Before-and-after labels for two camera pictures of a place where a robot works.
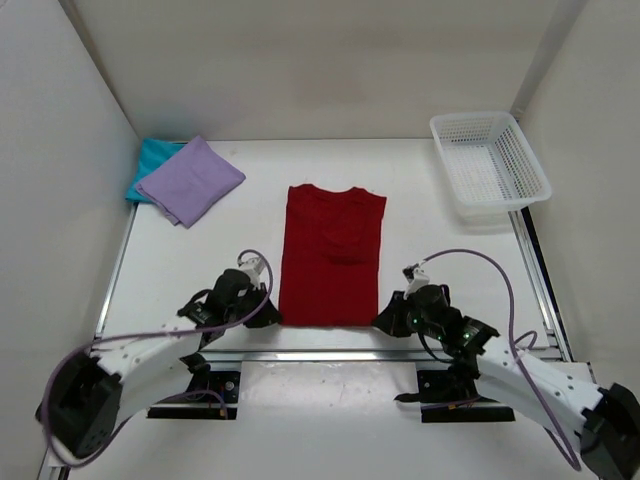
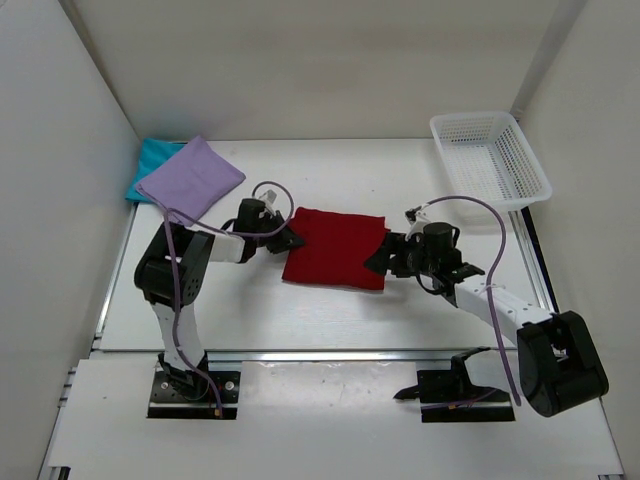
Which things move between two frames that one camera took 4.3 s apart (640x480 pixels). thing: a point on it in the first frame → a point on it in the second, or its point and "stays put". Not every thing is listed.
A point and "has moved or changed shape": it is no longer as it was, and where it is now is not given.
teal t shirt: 153,151 stays put
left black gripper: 267,316 → 287,239
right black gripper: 391,320 → 395,244
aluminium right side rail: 524,231 stays put
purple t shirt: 192,183 stays put
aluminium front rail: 359,356 stays put
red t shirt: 331,257 has moved or changed shape
